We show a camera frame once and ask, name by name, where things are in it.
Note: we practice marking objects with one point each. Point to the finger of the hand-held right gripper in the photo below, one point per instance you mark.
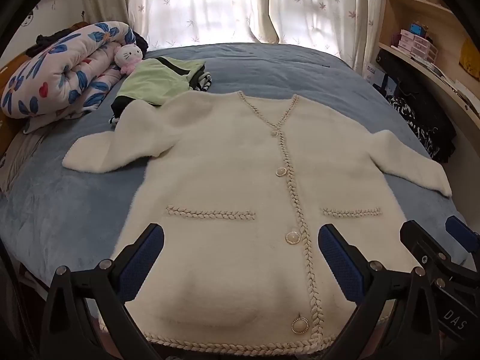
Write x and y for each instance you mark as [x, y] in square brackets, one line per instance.
[416, 238]
[457, 232]

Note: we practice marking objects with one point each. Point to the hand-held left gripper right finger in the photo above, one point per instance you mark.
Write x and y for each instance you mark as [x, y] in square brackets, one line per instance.
[339, 260]

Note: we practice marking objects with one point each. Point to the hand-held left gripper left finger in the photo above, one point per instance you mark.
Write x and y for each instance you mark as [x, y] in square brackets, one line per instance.
[144, 258]

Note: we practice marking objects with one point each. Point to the white fluffy braided cardigan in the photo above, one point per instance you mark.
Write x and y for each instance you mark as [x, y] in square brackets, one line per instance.
[225, 180]

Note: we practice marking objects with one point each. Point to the black white printed cloth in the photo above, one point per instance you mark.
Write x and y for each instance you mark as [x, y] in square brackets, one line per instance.
[403, 110]

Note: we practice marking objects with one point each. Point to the long black bag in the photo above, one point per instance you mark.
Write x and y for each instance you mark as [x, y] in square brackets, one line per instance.
[420, 90]

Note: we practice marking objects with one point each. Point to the white papers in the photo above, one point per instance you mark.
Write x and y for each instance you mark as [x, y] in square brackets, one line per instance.
[450, 78]

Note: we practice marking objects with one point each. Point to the beige pillow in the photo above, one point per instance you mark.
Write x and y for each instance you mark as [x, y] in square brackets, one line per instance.
[18, 153]

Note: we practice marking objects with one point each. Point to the white cardboard box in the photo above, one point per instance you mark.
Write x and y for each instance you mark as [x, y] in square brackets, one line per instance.
[371, 73]

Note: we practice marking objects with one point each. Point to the yellow cloth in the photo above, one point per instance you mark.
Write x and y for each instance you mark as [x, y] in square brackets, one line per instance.
[470, 60]

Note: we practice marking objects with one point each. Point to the light green folded garment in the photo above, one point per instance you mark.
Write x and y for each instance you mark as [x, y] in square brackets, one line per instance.
[153, 80]

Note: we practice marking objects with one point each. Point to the pink drawer organizer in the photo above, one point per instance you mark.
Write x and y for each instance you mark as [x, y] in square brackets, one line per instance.
[412, 43]

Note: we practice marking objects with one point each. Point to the blue fleece bed blanket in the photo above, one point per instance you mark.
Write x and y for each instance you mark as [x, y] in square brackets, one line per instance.
[281, 71]

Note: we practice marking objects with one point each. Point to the white cat plush toy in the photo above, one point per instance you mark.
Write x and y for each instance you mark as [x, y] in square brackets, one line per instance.
[127, 55]

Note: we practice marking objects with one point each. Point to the floral rolled quilt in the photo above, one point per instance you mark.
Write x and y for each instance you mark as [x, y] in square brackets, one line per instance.
[56, 71]

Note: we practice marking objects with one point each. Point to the small blue box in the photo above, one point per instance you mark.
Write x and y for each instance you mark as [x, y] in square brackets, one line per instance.
[417, 29]

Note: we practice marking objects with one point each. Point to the dark cloth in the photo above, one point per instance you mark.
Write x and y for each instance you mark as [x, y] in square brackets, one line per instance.
[140, 41]

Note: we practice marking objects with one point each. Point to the wooden shelf unit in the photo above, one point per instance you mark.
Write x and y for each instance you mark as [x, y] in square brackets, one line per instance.
[408, 11]

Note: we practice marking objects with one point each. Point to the orange wooden headboard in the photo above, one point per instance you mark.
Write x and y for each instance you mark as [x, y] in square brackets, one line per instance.
[11, 69]

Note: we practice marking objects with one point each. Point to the black knit cloth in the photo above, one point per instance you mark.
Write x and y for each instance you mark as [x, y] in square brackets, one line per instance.
[45, 40]

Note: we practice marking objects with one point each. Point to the sheer leaf print curtain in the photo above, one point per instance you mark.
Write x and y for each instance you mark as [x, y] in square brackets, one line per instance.
[318, 11]
[180, 7]

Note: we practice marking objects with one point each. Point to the cartoon face wall sticker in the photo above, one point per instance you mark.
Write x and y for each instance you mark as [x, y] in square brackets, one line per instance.
[28, 20]

